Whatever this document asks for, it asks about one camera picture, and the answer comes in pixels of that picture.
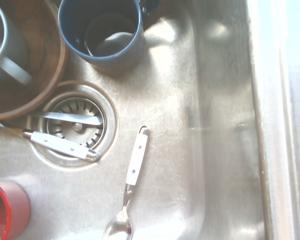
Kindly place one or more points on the steel sink drain strainer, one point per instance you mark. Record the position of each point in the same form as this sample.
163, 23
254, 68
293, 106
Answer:
107, 112

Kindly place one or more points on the brown wooden bowl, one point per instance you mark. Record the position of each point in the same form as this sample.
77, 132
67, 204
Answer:
45, 55

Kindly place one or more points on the stainless steel double sink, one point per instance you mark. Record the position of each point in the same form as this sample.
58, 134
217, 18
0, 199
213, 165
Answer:
180, 125

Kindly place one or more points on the plain steel cutlery piece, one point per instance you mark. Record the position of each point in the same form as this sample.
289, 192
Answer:
72, 118

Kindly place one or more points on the dark blue mug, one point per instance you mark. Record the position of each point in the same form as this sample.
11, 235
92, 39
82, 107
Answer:
120, 60

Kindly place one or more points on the grey ceramic mug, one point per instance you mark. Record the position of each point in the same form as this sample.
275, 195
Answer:
0, 37

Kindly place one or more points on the red cup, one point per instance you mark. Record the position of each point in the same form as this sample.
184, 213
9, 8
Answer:
15, 205

